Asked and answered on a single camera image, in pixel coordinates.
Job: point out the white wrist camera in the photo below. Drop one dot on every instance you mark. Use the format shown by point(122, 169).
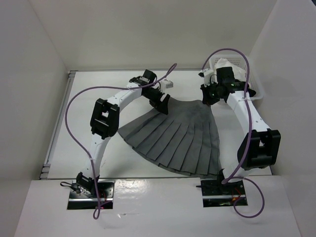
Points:
point(165, 84)
point(208, 76)

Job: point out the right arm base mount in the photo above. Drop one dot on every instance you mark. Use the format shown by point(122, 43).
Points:
point(214, 194)

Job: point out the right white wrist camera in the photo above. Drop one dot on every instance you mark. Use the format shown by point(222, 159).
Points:
point(208, 76)

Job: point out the black skirt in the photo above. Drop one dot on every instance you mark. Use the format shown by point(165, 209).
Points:
point(240, 85)

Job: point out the aluminium table edge rail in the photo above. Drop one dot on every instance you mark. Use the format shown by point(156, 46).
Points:
point(49, 155)

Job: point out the grey pleated skirt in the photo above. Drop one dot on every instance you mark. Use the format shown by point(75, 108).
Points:
point(185, 141)

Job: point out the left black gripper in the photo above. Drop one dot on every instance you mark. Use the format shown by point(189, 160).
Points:
point(161, 106)

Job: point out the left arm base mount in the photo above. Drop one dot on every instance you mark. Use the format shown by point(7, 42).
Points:
point(79, 199)

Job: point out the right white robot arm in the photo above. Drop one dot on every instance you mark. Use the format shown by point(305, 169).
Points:
point(260, 145)

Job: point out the white folded cloth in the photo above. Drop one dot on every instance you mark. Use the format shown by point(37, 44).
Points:
point(239, 73)

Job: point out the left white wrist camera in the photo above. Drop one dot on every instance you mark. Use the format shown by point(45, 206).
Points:
point(165, 84)

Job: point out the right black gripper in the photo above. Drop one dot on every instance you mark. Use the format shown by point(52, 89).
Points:
point(206, 99)

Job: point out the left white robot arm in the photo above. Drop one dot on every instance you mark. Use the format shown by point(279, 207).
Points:
point(104, 123)

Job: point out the white plastic basket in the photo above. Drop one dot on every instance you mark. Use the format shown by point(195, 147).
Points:
point(238, 60)

